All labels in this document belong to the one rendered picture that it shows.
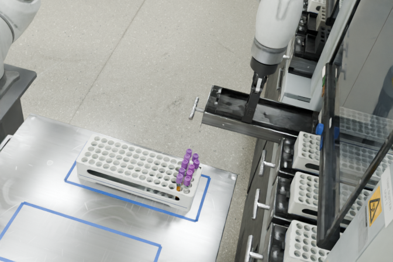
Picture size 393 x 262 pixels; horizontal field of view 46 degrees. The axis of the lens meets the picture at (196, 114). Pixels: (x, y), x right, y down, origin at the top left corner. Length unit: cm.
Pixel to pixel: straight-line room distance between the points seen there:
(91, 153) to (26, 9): 59
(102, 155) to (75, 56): 175
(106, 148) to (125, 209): 16
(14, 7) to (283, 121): 90
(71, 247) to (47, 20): 224
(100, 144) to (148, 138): 121
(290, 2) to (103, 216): 67
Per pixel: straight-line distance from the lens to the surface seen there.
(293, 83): 171
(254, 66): 125
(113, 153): 116
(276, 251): 114
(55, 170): 121
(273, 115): 145
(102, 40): 298
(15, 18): 157
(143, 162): 114
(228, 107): 143
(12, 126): 170
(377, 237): 77
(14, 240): 112
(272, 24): 114
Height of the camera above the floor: 177
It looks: 44 degrees down
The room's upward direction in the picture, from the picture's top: 11 degrees clockwise
